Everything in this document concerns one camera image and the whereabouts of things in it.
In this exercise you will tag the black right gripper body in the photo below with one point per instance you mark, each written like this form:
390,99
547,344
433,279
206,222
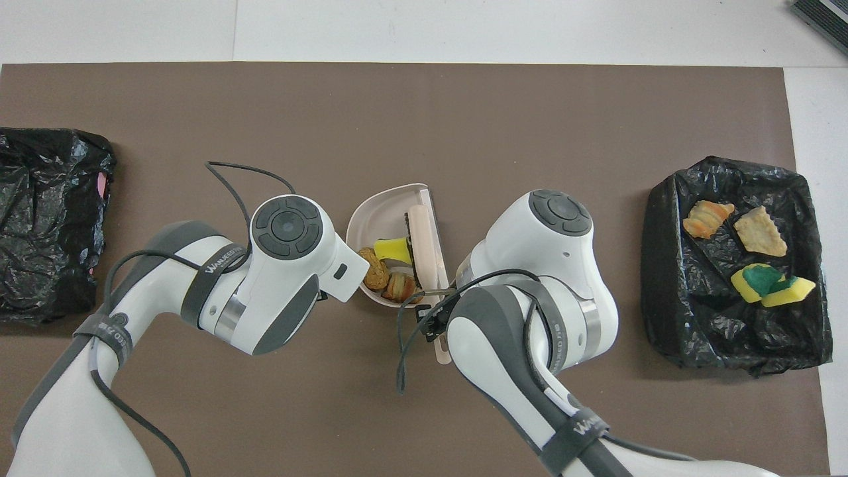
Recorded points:
434,321

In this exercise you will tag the black bag lined bin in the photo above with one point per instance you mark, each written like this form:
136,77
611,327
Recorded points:
722,331

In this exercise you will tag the beige bread scrap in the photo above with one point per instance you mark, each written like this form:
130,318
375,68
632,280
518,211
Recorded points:
401,286

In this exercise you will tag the orange striped croissant toy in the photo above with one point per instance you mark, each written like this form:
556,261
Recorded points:
707,220

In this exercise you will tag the dark grey ribbed panel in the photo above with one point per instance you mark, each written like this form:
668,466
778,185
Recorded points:
825,16

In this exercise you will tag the yellow sponge piece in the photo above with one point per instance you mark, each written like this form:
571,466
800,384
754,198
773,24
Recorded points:
755,281
792,291
392,250

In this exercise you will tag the beige hand brush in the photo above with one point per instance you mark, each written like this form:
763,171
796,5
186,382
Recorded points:
424,245

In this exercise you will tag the black bag bin pink spot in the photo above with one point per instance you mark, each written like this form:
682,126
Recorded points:
46,225

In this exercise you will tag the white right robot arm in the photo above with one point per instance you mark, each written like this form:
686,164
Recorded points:
550,278

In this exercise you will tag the brown peanut toy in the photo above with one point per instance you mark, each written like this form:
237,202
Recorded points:
374,268

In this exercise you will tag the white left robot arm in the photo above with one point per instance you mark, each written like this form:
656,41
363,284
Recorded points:
285,265

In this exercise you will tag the pale bread chunk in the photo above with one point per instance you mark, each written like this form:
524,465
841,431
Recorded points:
760,232

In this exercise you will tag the brown table mat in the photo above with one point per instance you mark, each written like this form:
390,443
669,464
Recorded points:
397,119

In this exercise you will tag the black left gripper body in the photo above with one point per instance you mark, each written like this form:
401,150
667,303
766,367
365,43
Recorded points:
322,295

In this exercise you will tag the beige plastic dustpan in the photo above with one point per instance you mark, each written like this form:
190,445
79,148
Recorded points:
377,212

